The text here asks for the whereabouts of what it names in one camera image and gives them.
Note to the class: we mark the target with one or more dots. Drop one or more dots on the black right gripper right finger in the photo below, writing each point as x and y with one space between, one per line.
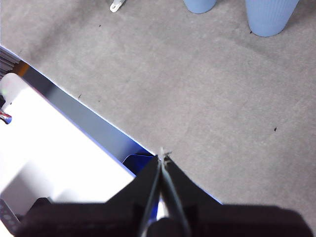
234 219

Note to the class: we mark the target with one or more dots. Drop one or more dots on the grey ribbed object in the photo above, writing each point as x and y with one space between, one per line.
7 61

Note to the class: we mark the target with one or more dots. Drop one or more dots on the white rounded object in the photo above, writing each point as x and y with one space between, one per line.
11 86

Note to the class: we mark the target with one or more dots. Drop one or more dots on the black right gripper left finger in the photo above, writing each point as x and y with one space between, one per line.
111 217

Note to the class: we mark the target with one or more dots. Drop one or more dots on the blue ribbed plastic cup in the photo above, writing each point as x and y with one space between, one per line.
198 6
269 17

